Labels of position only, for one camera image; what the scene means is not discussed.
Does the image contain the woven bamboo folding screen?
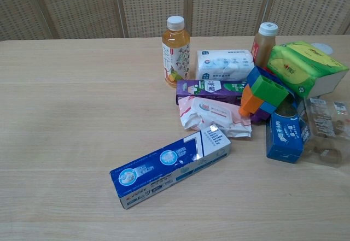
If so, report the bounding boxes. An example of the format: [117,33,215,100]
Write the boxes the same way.
[0,0,350,42]

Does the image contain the green tissue pack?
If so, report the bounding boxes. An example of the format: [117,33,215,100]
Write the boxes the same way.
[266,40,350,99]

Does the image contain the colourful building block toy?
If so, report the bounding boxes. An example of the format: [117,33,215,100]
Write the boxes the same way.
[238,66,299,124]

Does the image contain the blue white box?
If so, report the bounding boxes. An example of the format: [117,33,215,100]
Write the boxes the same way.
[109,128,232,210]

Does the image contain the white tissue pack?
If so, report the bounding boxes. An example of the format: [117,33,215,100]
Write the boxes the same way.
[195,49,255,81]

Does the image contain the brown juice bottle white cap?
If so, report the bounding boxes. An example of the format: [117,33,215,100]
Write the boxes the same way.
[250,21,279,68]

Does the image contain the clear plastic snack box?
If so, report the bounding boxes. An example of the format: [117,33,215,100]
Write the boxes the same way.
[300,97,350,166]

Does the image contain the pink wet wipes pack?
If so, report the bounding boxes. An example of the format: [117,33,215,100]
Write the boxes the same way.
[178,96,252,139]

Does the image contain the yellow tea bottle white cap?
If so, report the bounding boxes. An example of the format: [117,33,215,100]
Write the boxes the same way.
[161,15,191,89]

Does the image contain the blue snack box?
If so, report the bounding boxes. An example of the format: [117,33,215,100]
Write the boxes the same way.
[265,98,312,164]

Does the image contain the purple carton box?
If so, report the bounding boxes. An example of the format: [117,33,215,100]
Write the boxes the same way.
[176,79,248,105]

